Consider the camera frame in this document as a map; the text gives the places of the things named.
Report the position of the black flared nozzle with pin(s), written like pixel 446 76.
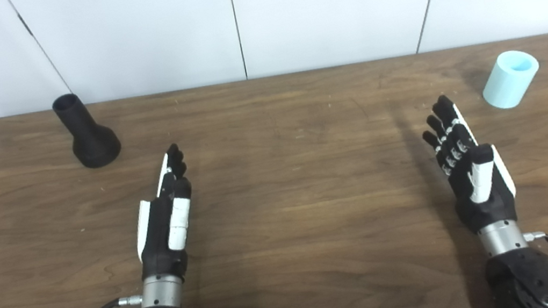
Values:
pixel 87 141

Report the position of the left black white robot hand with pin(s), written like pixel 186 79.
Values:
pixel 159 242

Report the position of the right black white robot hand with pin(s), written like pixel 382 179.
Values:
pixel 482 199

